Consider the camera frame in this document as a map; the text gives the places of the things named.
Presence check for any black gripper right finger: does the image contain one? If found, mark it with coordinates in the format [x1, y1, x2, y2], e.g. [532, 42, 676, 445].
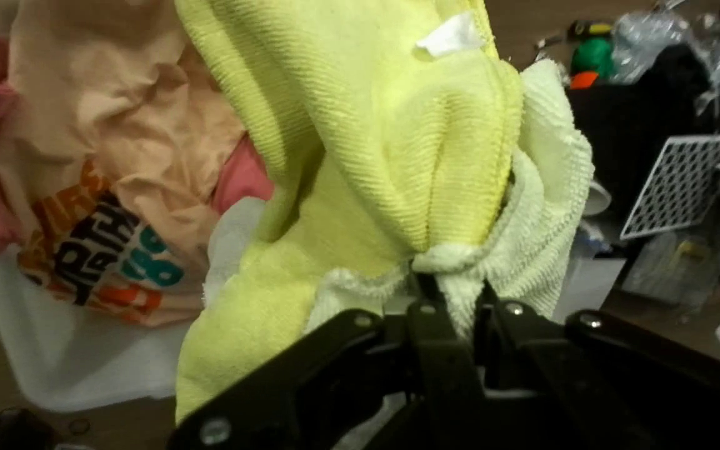
[472, 285, 720, 450]

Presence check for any peach printed t-shirt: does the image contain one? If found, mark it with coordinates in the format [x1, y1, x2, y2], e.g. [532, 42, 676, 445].
[0, 0, 242, 327]

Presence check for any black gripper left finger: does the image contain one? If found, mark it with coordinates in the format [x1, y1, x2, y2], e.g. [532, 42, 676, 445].
[169, 274, 485, 450]

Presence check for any white lattice grid panel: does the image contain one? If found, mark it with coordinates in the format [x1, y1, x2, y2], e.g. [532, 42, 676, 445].
[621, 135, 720, 240]

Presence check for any yellow towel shirt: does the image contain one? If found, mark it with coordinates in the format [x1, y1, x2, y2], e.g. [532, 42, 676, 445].
[176, 0, 592, 415]

